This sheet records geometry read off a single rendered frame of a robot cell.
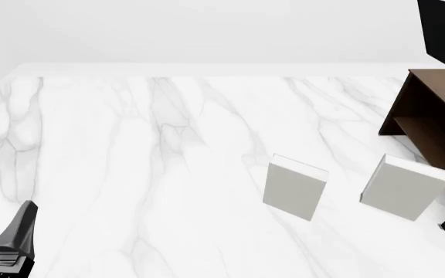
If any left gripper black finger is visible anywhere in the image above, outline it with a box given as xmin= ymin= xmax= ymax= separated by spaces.
xmin=0 ymin=199 xmax=39 ymax=259

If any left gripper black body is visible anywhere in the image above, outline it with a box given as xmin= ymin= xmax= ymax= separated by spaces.
xmin=0 ymin=250 xmax=36 ymax=278

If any thin grey white book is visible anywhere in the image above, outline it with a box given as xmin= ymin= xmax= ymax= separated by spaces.
xmin=262 ymin=153 xmax=330 ymax=222

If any thick grey white book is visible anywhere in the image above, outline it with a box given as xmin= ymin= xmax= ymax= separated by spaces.
xmin=359 ymin=153 xmax=445 ymax=224

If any dark brown wooden shelf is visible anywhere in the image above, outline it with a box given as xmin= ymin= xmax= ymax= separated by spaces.
xmin=377 ymin=68 xmax=445 ymax=232

